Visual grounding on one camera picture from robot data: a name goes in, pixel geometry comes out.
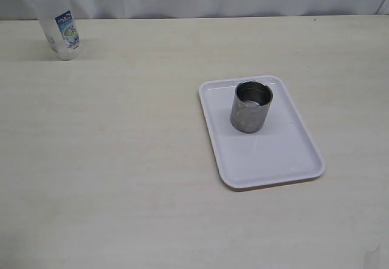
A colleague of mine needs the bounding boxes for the stainless steel cup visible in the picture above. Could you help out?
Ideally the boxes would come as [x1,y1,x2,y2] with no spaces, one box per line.
[230,81,273,134]

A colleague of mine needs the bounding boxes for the clear plastic pitcher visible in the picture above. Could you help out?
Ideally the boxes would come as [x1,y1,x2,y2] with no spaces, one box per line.
[23,0,81,61]

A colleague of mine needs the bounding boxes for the white plastic tray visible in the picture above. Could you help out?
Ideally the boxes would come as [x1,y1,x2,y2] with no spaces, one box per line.
[199,75,326,190]

